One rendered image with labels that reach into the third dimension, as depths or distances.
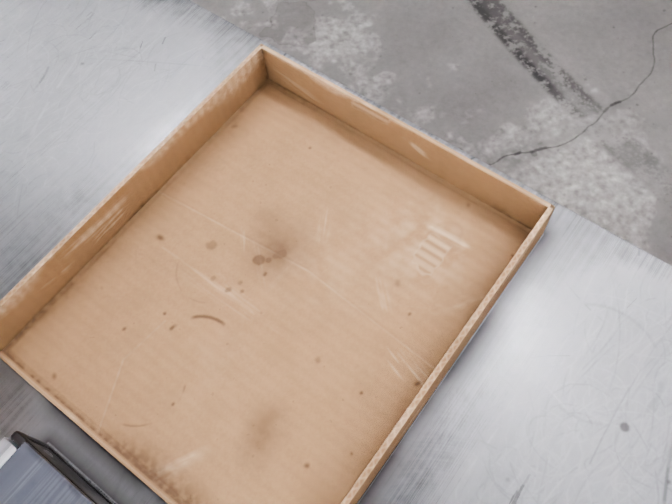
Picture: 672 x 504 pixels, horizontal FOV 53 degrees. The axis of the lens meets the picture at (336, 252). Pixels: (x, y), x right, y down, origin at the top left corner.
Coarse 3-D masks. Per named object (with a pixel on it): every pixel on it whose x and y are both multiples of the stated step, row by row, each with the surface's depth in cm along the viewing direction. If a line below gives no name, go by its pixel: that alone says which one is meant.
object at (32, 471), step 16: (32, 448) 39; (16, 464) 39; (32, 464) 39; (48, 464) 39; (0, 480) 39; (16, 480) 39; (32, 480) 38; (48, 480) 38; (64, 480) 38; (0, 496) 38; (16, 496) 38; (32, 496) 38; (48, 496) 38; (64, 496) 38; (80, 496) 38
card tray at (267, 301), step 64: (256, 64) 54; (192, 128) 52; (256, 128) 54; (320, 128) 54; (384, 128) 51; (128, 192) 49; (192, 192) 52; (256, 192) 52; (320, 192) 51; (384, 192) 51; (448, 192) 51; (512, 192) 47; (64, 256) 47; (128, 256) 50; (192, 256) 50; (256, 256) 49; (320, 256) 49; (384, 256) 49; (448, 256) 49; (512, 256) 48; (0, 320) 45; (64, 320) 48; (128, 320) 48; (192, 320) 47; (256, 320) 47; (320, 320) 47; (384, 320) 47; (448, 320) 46; (64, 384) 46; (128, 384) 45; (192, 384) 45; (256, 384) 45; (320, 384) 45; (384, 384) 45; (128, 448) 44; (192, 448) 43; (256, 448) 43; (320, 448) 43; (384, 448) 39
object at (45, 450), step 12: (0, 444) 40; (12, 444) 40; (36, 444) 42; (0, 456) 39; (48, 456) 41; (60, 456) 43; (60, 468) 40; (72, 468) 43; (72, 480) 39; (84, 480) 42; (84, 492) 38; (96, 492) 42
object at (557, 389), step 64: (0, 0) 63; (64, 0) 63; (128, 0) 62; (0, 64) 59; (64, 64) 59; (128, 64) 59; (192, 64) 58; (0, 128) 56; (64, 128) 56; (128, 128) 56; (0, 192) 53; (64, 192) 53; (0, 256) 51; (576, 256) 48; (640, 256) 48; (512, 320) 47; (576, 320) 46; (640, 320) 46; (0, 384) 46; (448, 384) 45; (512, 384) 45; (576, 384) 44; (640, 384) 44; (64, 448) 44; (448, 448) 43; (512, 448) 43; (576, 448) 43; (640, 448) 42
